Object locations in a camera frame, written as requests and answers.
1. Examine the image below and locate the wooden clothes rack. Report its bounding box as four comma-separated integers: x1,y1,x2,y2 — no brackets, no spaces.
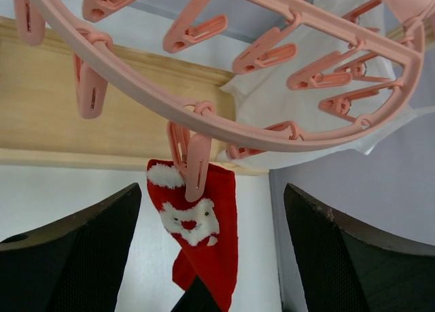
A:
0,14,435,177

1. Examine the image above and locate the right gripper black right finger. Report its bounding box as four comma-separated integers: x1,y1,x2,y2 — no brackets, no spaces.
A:
283,184,434,311

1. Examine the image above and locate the pink round clip hanger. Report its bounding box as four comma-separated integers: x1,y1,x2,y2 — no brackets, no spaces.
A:
13,0,434,200

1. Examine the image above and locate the red sock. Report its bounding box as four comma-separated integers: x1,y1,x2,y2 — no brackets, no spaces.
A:
146,160,239,311

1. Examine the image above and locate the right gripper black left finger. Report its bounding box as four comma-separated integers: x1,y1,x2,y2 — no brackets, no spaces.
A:
1,183,141,311

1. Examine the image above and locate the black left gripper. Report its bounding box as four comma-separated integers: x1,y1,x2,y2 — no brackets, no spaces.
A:
171,276,221,312

